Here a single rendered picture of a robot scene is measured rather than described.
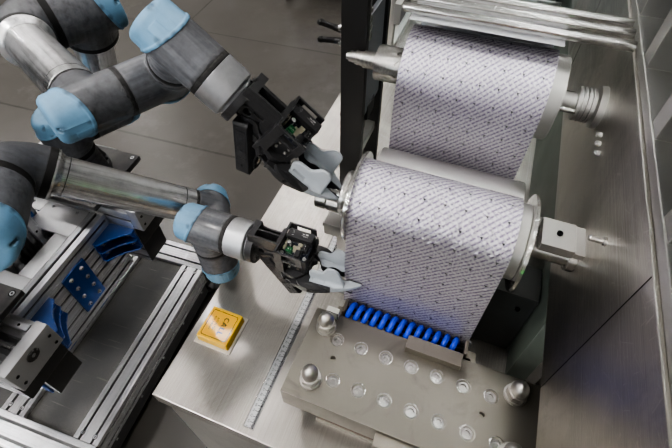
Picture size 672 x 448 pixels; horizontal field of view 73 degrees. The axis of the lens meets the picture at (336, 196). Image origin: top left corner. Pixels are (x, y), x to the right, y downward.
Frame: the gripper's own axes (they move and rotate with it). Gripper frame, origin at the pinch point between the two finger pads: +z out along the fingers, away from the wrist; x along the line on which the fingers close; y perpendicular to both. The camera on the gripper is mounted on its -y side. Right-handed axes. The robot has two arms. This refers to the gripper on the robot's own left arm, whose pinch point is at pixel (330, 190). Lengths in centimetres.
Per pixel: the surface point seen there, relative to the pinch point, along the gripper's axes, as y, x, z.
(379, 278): -3.2, -4.6, 16.4
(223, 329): -37.5, -14.9, 8.0
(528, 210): 21.6, 3.0, 19.3
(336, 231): -10.7, 2.7, 9.0
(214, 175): -165, 93, 0
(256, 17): -204, 259, -47
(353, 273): -7.0, -4.6, 13.6
